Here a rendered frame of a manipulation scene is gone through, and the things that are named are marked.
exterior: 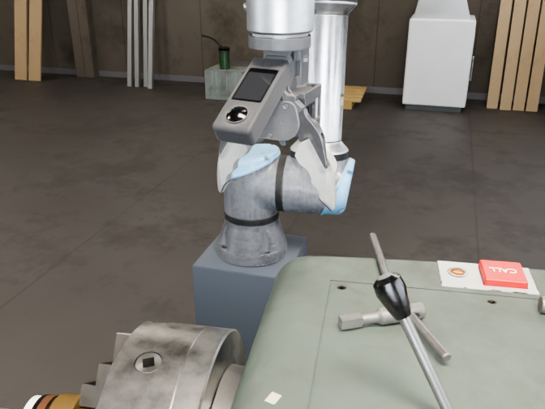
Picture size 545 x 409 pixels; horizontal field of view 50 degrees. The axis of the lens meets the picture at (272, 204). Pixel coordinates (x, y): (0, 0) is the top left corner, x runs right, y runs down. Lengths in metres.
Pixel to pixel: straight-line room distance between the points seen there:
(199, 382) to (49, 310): 2.58
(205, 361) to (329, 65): 0.61
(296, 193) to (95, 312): 2.16
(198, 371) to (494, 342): 0.37
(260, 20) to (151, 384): 0.44
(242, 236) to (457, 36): 5.92
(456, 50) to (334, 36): 5.88
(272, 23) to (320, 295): 0.38
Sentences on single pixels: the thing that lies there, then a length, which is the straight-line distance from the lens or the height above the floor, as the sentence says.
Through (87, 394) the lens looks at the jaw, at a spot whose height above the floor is 1.13.
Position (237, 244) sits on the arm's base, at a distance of 1.21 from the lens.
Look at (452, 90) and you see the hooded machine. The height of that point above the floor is 0.26.
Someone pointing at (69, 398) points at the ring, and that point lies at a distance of 0.91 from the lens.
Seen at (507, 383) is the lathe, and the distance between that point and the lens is 0.73.
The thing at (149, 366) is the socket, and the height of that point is 1.22.
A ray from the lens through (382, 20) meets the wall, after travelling 7.79.
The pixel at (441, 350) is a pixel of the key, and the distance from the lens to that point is 0.72.
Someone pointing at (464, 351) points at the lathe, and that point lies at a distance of 0.76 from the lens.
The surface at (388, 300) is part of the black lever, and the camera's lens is 0.59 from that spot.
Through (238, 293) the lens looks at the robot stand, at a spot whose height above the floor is 1.05.
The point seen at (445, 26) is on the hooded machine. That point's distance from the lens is 6.94.
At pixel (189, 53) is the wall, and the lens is 8.55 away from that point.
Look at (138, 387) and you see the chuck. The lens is 0.74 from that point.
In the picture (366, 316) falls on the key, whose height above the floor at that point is 1.27.
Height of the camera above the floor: 1.70
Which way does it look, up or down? 23 degrees down
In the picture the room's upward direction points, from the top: straight up
